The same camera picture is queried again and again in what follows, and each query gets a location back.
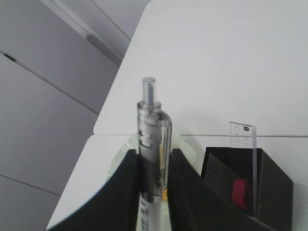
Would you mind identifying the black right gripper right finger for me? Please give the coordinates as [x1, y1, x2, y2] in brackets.
[167, 149, 272, 231]

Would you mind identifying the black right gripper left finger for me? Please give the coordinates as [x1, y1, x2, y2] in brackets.
[49, 149, 140, 231]

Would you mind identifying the red pencil sharpener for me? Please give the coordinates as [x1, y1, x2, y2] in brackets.
[232, 178, 253, 212]

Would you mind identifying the clear plastic ruler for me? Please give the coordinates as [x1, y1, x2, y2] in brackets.
[229, 121, 257, 207]

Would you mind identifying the silver grey grip pen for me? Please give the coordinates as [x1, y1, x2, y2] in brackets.
[137, 77, 172, 231]

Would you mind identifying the black mesh pen holder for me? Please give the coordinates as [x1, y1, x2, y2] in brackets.
[201, 147, 294, 219]

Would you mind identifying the pale green glass plate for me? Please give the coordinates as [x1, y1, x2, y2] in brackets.
[105, 126, 197, 231]

